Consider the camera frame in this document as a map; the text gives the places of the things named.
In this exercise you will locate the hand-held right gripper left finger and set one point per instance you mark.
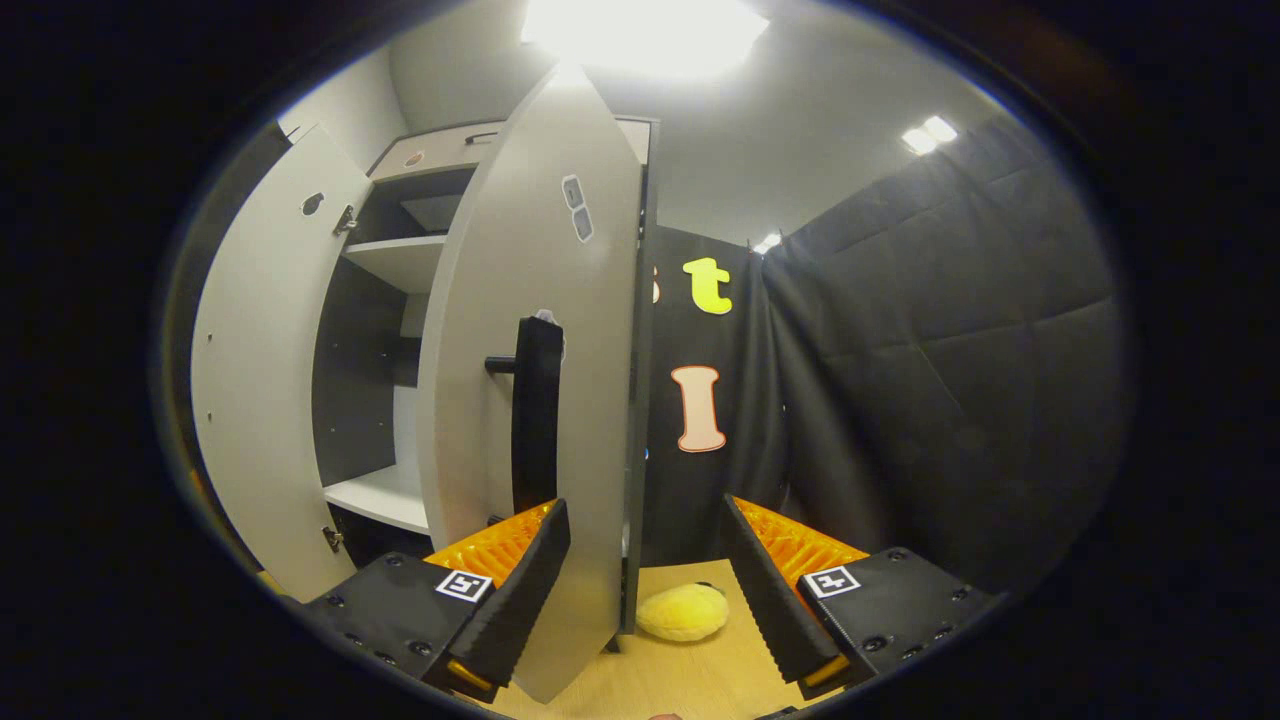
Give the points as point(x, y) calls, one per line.
point(520, 590)

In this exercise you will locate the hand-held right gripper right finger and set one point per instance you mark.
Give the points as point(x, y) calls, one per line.
point(770, 590)

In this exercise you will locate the grey cabinet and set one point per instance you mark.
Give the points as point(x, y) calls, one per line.
point(350, 400)

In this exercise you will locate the grey cabinet door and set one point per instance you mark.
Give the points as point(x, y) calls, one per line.
point(480, 300)
point(260, 380)

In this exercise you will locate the white cabinet shelf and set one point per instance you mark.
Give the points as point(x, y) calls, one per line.
point(400, 262)
point(385, 495)

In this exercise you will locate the grey cabinet drawer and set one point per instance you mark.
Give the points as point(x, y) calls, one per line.
point(440, 155)

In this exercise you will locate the yellow plush toy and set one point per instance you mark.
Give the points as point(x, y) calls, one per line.
point(680, 612)

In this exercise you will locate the black backdrop cloth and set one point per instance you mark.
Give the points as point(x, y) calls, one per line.
point(950, 350)

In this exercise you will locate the small ceiling light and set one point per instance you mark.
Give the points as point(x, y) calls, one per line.
point(767, 243)

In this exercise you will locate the double ceiling light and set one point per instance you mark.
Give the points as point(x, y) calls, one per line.
point(930, 135)

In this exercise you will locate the large ceiling light panel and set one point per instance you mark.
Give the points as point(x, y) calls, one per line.
point(645, 35)

